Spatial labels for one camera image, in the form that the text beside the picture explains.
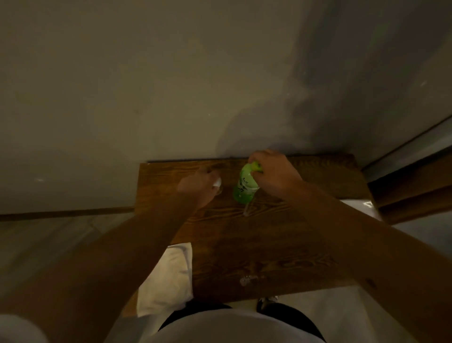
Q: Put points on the person's left hand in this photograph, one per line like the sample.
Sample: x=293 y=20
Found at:
x=196 y=187

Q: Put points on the person's right hand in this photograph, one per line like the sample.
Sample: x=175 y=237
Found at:
x=277 y=175

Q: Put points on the person's left fingers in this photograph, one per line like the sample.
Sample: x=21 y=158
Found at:
x=210 y=175

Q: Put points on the person's right fingers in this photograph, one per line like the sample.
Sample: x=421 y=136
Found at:
x=260 y=157

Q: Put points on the white bottle cap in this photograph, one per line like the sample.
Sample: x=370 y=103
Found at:
x=217 y=182

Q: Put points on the green plastic bottle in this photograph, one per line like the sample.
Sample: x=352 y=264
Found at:
x=245 y=185

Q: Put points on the person's right forearm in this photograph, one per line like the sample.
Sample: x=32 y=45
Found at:
x=367 y=254

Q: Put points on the person's left forearm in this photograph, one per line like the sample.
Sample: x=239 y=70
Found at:
x=106 y=268

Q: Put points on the white cloth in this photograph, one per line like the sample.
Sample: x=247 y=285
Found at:
x=165 y=279

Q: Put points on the shoe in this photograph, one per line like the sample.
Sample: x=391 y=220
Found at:
x=267 y=302

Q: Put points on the wooden baseboard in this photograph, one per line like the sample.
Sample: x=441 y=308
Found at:
x=67 y=213

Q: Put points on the white shirt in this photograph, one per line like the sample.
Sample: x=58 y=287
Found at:
x=226 y=330

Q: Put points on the black shorts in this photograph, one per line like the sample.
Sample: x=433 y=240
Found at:
x=289 y=316

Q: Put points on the dark wooden door frame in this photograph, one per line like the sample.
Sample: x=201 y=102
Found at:
x=413 y=190

